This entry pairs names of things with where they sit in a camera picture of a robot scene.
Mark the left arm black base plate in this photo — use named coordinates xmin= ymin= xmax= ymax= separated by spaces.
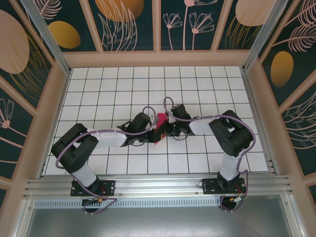
xmin=71 ymin=180 xmax=117 ymax=198

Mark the aluminium corner post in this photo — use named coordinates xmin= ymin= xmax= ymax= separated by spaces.
xmin=19 ymin=0 xmax=73 ymax=76
xmin=241 ymin=0 xmax=289 ymax=73

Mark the slotted grey cable duct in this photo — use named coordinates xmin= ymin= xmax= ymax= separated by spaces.
xmin=34 ymin=198 xmax=224 ymax=208

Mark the magenta cloth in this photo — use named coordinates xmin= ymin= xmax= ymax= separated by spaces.
xmin=153 ymin=113 xmax=168 ymax=145

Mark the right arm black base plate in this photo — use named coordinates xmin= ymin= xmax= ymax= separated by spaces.
xmin=201 ymin=177 xmax=248 ymax=195

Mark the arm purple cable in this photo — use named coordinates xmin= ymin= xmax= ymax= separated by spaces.
xmin=55 ymin=106 xmax=158 ymax=215
xmin=163 ymin=97 xmax=256 ymax=213

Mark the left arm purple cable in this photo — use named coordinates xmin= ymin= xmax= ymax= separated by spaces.
xmin=55 ymin=106 xmax=158 ymax=215

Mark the aluminium side rail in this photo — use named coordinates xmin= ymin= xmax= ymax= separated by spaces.
xmin=37 ymin=69 xmax=73 ymax=180
xmin=240 ymin=69 xmax=281 ymax=176

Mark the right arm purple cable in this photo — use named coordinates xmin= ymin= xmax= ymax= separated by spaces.
xmin=163 ymin=97 xmax=256 ymax=213

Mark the grey metal base sheet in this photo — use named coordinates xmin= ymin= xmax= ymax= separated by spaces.
xmin=24 ymin=207 xmax=294 ymax=237

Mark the long aluminium mounting rail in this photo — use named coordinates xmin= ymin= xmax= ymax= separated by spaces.
xmin=23 ymin=174 xmax=298 ymax=198

